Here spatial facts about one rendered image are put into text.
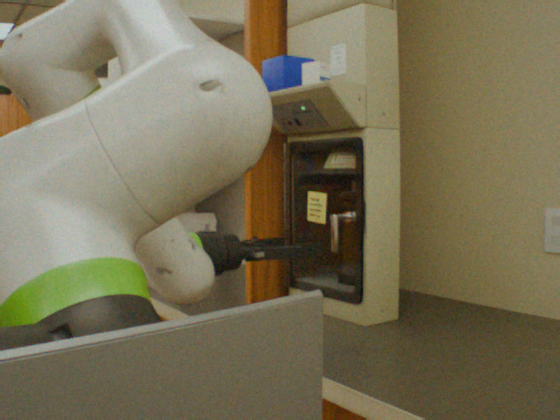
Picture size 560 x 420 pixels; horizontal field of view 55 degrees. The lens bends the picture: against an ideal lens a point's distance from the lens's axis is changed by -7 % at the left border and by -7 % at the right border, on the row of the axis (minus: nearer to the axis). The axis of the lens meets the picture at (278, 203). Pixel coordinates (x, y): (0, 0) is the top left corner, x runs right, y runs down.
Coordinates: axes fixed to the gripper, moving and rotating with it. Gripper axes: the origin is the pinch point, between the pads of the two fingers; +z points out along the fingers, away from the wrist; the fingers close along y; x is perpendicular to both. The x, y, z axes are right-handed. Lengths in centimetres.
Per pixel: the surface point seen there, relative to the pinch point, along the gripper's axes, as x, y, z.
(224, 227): 8, 138, 60
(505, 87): -40, -17, 58
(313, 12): -59, 13, 16
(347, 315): 18.4, 0.7, 15.9
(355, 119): -28.7, -6.2, 11.9
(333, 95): -33.8, -5.3, 6.2
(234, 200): -5, 128, 60
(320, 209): -7.4, 9.9, 14.6
